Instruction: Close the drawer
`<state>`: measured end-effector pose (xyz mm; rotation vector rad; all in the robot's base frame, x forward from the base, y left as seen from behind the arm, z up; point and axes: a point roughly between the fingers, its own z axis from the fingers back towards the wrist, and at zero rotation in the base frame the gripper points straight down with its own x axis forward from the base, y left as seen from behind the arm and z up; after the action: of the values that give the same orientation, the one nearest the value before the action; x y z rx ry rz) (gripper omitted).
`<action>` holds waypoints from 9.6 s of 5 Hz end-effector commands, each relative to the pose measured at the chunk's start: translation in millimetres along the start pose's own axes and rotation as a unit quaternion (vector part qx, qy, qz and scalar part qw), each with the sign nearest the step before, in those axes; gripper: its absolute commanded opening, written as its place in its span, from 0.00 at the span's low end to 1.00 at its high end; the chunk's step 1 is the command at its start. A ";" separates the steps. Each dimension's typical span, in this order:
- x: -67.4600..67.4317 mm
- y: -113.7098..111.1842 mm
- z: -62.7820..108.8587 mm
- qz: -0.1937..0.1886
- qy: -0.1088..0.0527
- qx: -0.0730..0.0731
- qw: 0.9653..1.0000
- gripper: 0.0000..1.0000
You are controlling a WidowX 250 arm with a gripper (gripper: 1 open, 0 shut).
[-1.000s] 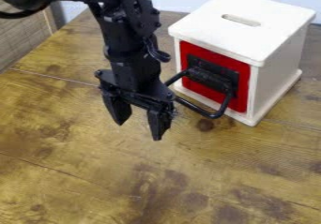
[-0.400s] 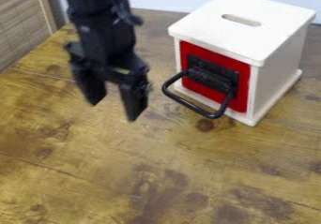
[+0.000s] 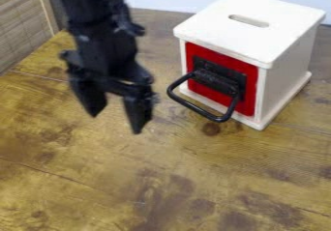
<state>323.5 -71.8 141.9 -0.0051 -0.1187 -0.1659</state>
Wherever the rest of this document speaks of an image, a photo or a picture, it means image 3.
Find black metal drawer handle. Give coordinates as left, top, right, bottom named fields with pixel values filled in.
left=166, top=56, right=247, bottom=123

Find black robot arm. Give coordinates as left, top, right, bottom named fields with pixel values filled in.
left=59, top=0, right=155, bottom=134

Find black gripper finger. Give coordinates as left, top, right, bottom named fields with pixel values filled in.
left=70, top=76, right=107, bottom=117
left=125, top=86, right=158, bottom=134

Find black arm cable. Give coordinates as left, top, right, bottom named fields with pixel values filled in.
left=113, top=2, right=147, bottom=38

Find red drawer front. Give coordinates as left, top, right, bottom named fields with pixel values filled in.
left=185, top=43, right=259, bottom=116

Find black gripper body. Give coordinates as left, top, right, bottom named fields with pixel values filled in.
left=60, top=18, right=154, bottom=97

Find white wooden box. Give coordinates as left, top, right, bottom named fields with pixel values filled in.
left=173, top=0, right=326, bottom=130

